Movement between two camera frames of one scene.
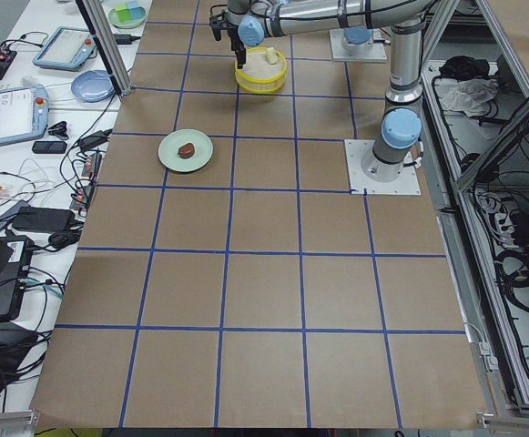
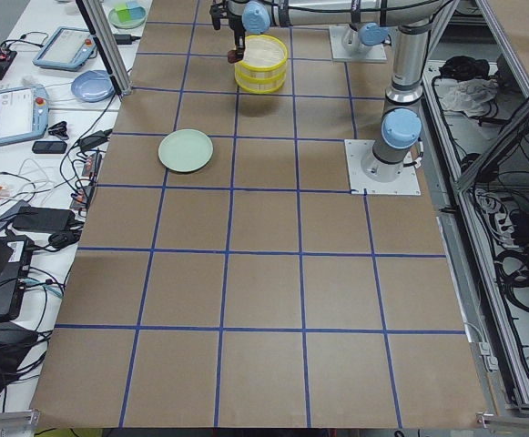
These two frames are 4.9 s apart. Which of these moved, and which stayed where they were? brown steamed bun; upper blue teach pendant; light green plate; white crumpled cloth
Moved: brown steamed bun
Stayed: upper blue teach pendant; white crumpled cloth; light green plate
